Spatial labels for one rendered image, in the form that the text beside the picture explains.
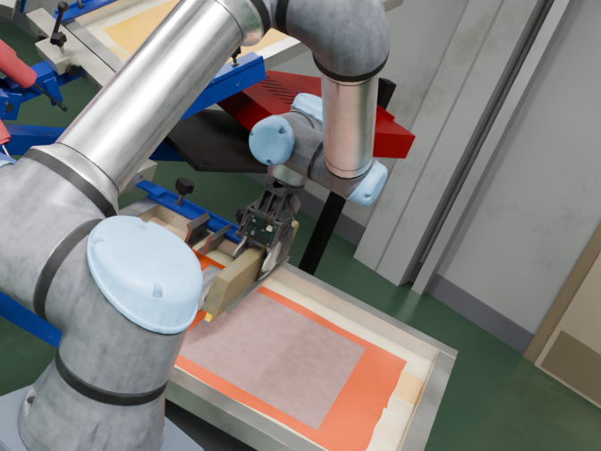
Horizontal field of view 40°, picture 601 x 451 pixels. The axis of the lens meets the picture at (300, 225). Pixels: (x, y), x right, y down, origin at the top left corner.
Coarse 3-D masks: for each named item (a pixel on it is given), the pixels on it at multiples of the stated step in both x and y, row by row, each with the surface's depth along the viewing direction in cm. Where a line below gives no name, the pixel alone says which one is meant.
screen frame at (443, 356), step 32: (320, 288) 183; (352, 320) 182; (384, 320) 180; (416, 352) 179; (448, 352) 178; (192, 384) 136; (224, 416) 133; (256, 416) 134; (416, 416) 152; (256, 448) 133; (288, 448) 131; (320, 448) 133; (416, 448) 143
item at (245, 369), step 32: (192, 352) 150; (224, 352) 154; (256, 352) 157; (224, 384) 145; (256, 384) 148; (288, 384) 152; (320, 384) 156; (288, 416) 144; (320, 416) 147; (352, 416) 151; (352, 448) 142
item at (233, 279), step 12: (252, 252) 151; (264, 252) 154; (240, 264) 146; (252, 264) 149; (216, 276) 140; (228, 276) 141; (240, 276) 144; (252, 276) 153; (216, 288) 140; (228, 288) 140; (240, 288) 148; (216, 300) 141; (228, 300) 144; (216, 312) 141
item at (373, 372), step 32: (224, 320) 163; (256, 320) 167; (288, 320) 172; (320, 320) 177; (288, 352) 162; (320, 352) 166; (352, 352) 170; (384, 352) 175; (352, 384) 160; (384, 384) 164
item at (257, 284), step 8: (288, 256) 170; (280, 264) 166; (272, 272) 161; (256, 280) 156; (264, 280) 158; (248, 288) 153; (256, 288) 154; (240, 296) 149; (248, 296) 151; (232, 304) 146; (240, 304) 148; (232, 312) 145
